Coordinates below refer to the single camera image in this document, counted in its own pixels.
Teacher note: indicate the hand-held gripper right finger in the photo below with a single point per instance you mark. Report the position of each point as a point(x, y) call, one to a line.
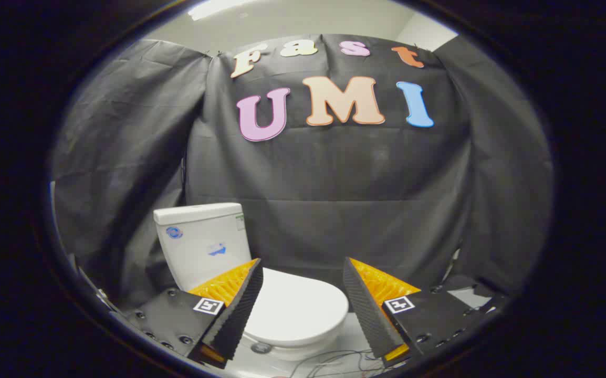
point(366, 315)

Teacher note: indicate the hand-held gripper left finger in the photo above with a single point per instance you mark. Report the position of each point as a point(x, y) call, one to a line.
point(237, 315)

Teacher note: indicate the white toilet lid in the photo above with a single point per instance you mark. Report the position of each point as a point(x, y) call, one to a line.
point(298, 310)

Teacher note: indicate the black box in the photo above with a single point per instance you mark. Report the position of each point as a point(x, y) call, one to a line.
point(489, 294)

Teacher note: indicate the black backdrop cloth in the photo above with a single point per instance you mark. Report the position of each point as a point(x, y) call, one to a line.
point(324, 173)

